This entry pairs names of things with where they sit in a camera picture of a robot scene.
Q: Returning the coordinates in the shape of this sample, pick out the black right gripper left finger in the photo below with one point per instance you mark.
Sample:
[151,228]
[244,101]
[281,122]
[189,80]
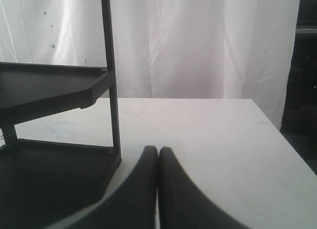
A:
[131,206]

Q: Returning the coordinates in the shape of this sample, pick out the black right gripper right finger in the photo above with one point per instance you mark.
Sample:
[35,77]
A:
[181,204]

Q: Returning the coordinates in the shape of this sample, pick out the dark equipment beside table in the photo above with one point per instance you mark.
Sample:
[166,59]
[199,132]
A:
[299,122]

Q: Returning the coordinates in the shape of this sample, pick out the white backdrop curtain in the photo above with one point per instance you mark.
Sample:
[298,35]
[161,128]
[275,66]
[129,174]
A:
[228,49]

